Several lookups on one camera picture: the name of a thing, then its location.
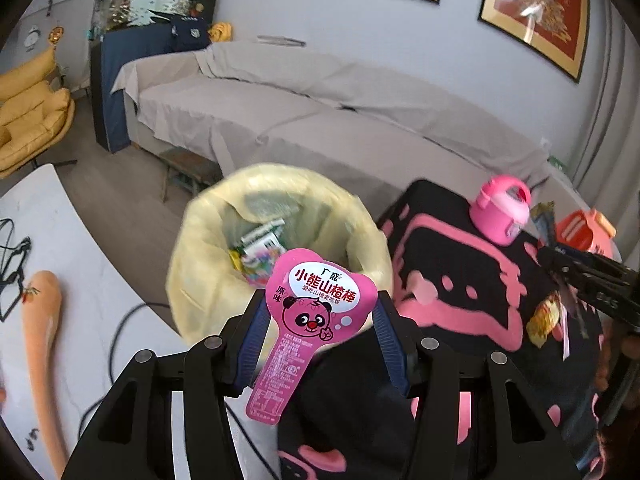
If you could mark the long peach toy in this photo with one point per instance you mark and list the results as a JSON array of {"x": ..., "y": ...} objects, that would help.
[{"x": 42, "y": 360}]

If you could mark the yellow armchair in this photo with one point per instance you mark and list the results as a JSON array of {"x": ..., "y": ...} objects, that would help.
[{"x": 30, "y": 110}]

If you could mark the large framed wall picture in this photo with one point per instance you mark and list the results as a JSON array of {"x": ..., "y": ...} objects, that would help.
[{"x": 540, "y": 15}]

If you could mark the pink toy rice cooker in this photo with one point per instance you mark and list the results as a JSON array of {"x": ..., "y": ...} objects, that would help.
[{"x": 495, "y": 215}]

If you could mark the green small item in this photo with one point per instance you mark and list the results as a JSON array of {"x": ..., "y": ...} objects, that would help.
[{"x": 557, "y": 164}]

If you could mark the glass fish tank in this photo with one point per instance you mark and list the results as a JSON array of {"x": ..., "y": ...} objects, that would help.
[{"x": 145, "y": 10}]

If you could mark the person's right forearm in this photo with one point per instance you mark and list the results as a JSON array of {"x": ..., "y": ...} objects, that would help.
[{"x": 620, "y": 455}]

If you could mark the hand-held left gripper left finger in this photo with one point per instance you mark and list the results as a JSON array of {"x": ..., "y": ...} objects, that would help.
[{"x": 252, "y": 340}]

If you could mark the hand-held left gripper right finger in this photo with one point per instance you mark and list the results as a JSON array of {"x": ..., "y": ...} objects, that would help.
[{"x": 387, "y": 340}]

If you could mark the person's right hand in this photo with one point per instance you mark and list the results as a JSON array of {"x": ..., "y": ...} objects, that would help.
[{"x": 606, "y": 360}]

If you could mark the pink lollipop-shaped wrapper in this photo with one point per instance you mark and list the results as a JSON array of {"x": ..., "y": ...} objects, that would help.
[{"x": 310, "y": 305}]

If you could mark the black and pink printed blanket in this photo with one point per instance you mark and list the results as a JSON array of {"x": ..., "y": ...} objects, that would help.
[{"x": 450, "y": 310}]

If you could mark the grey covered sofa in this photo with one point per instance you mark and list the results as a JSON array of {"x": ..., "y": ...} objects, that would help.
[{"x": 300, "y": 95}]

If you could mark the grey curtain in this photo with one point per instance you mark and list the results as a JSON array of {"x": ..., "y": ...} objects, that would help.
[{"x": 610, "y": 110}]

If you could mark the dark blue cabinet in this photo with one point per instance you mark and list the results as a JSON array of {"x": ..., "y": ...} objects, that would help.
[{"x": 115, "y": 85}]

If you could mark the gold foil wrapper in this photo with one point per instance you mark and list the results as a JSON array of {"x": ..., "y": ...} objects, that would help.
[{"x": 542, "y": 320}]

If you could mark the orange toy basket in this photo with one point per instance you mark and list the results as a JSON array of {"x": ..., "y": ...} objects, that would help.
[{"x": 580, "y": 232}]

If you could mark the yellow small item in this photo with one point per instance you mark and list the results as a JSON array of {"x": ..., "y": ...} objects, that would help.
[{"x": 221, "y": 32}]

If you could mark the white round wall item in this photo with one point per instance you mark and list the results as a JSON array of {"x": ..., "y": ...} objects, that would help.
[{"x": 32, "y": 36}]

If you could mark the orange wall ornament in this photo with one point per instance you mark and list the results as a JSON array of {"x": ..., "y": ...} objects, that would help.
[{"x": 55, "y": 36}]

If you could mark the trash bin with yellow bag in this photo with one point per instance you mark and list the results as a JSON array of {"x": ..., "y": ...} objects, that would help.
[{"x": 200, "y": 260}]

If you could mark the wooden stool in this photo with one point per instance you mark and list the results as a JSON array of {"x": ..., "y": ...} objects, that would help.
[{"x": 192, "y": 165}]

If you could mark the dark blue printed cloth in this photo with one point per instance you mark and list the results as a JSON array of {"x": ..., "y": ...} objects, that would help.
[{"x": 190, "y": 32}]

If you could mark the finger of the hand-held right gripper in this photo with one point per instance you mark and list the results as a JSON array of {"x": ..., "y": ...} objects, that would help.
[
  {"x": 615, "y": 302},
  {"x": 600, "y": 267}
]

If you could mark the pink strip wrapper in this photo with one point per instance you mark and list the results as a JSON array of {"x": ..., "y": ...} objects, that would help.
[{"x": 565, "y": 335}]

